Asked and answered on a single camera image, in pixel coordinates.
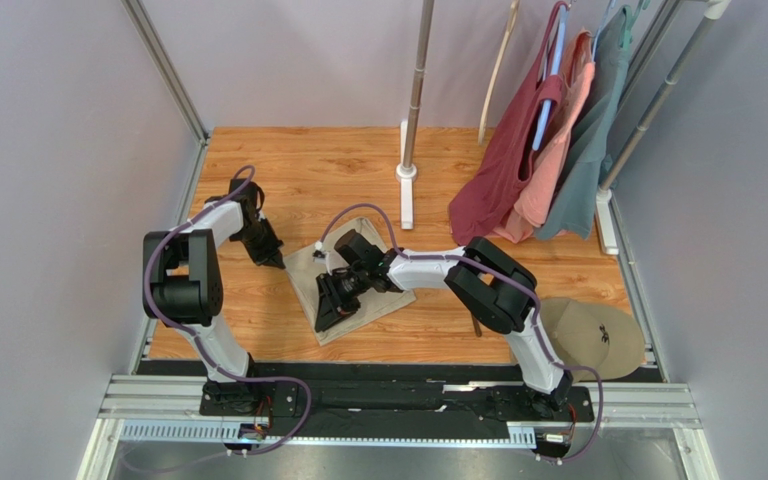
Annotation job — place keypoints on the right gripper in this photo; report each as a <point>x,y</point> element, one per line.
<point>337,292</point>

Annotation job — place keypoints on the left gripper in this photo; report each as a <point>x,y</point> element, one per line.
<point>271,254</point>

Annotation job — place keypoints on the beige cloth napkin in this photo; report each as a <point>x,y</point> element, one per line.
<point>302,271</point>

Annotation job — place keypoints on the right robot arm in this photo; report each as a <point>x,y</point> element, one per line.
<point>498,292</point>

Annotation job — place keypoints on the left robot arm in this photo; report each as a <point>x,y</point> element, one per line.
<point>182,286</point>

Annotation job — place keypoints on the maroon tank top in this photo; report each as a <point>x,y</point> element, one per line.
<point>481,203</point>

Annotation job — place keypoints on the pink shirt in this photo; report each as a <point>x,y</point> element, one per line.
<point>571,88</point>

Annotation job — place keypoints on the beige baseball cap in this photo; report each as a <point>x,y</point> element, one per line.
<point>598,336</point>

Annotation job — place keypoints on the teal shirt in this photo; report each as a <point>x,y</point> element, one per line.
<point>573,207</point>

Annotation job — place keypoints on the left rack pole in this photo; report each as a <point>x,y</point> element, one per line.
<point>411,126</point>

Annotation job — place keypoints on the rack pole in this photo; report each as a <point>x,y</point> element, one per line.
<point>411,126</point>
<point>714,11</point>

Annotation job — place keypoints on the blue hanger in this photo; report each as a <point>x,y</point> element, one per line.
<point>551,57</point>

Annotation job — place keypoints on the right white rack foot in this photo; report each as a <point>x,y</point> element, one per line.
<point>605,222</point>

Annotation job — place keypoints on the beige wooden hanger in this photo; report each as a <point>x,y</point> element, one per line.
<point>506,37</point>

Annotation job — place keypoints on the right rack pole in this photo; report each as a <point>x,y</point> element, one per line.
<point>714,11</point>

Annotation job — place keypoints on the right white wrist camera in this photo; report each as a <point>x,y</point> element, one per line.
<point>319,253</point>

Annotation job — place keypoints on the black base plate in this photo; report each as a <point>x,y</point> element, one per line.
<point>381,402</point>

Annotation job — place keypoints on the aluminium frame rail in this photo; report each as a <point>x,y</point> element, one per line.
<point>647,432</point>

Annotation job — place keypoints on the left aluminium corner post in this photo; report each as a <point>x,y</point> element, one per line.
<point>151,38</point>

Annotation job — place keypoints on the aluminium corner post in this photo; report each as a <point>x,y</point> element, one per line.
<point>151,38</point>
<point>640,60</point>

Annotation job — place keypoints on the right aluminium corner post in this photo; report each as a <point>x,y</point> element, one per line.
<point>640,60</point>

